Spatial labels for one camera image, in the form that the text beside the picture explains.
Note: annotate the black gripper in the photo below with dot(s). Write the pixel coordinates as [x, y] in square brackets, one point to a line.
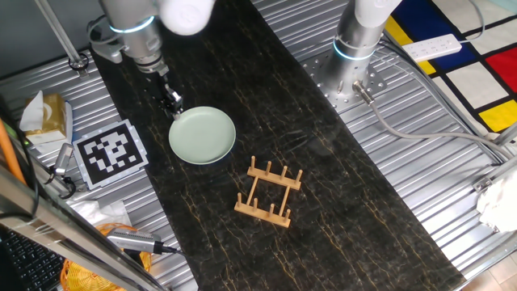
[167, 91]

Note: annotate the pale green dish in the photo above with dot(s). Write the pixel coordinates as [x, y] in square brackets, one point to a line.
[202, 137]

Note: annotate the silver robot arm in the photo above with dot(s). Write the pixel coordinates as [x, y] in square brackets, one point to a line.
[137, 40]

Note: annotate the wooden dish rack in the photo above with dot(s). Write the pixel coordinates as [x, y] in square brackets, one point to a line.
[274, 179]

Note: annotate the black white marker board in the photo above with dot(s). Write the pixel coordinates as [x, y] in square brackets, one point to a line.
[109, 153]

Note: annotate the gold tissue box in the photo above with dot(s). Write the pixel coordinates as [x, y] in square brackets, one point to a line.
[52, 117]

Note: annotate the white plastic bag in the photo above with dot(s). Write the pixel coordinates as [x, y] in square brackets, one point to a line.
[105, 212]

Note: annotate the thin metal pole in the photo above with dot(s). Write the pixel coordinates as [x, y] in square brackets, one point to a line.
[60, 34]

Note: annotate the orange tube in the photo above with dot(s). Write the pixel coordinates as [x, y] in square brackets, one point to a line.
[9, 153]

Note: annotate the yellow wicker basket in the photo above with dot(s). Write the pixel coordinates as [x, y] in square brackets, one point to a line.
[81, 279]

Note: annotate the black marble table mat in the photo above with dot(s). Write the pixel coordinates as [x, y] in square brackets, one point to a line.
[323, 250]

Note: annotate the black keyboard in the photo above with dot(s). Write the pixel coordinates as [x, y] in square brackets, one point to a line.
[28, 262]

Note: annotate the white power strip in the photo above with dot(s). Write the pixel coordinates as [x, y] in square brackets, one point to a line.
[432, 47]

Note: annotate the white crumpled cloth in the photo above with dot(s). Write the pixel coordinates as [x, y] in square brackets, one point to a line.
[498, 202]

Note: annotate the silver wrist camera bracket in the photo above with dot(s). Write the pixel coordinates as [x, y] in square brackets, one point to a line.
[107, 50]

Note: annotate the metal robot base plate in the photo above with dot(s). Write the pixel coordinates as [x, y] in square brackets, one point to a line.
[347, 101]

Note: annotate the large aluminium frame beam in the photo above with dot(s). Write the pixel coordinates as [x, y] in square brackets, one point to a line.
[40, 226]

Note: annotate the aluminium frame strut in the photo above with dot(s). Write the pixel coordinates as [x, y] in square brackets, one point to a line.
[490, 178]

